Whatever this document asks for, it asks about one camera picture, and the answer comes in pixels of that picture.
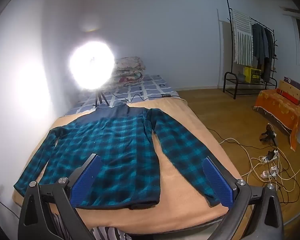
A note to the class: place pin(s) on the tan blanket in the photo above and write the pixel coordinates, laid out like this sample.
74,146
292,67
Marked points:
180,205

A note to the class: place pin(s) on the black device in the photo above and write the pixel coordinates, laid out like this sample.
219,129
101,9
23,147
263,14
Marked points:
267,133

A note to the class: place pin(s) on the black tripod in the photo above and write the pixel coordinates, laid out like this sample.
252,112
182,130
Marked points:
100,97

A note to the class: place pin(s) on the teal plaid fleece jacket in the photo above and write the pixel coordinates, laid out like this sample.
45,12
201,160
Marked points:
115,142

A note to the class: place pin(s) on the orange cloth covered table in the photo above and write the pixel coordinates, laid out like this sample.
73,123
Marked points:
277,107

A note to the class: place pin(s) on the person's striped clothing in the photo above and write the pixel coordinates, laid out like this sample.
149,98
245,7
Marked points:
107,233

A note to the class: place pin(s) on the dark flat box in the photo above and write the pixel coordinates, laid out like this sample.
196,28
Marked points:
293,82

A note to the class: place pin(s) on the cardboard box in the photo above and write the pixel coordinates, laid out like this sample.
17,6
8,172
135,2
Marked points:
290,88

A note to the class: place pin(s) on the striped white towel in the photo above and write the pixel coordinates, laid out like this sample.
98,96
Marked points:
242,42

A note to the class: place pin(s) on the yellow crate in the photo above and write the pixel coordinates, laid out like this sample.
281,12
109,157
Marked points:
252,75

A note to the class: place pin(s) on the hanging dark clothes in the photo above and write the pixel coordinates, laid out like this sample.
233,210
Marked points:
262,45

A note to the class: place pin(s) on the black clothes rack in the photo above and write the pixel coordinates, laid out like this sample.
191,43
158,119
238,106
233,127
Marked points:
224,82

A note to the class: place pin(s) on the white power strip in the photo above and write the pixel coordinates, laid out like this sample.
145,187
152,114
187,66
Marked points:
271,172
268,157

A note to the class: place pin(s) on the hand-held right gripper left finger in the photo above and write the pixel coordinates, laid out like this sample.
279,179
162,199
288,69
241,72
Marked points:
90,177

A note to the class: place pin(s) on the black power strip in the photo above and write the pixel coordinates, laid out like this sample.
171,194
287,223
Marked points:
166,96

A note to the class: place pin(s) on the blue grid bed sheet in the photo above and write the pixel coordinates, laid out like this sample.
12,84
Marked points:
152,85

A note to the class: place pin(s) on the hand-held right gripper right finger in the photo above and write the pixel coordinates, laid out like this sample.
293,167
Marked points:
217,180

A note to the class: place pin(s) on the stack of folded floral quilts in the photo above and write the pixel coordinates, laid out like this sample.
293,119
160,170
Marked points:
130,67

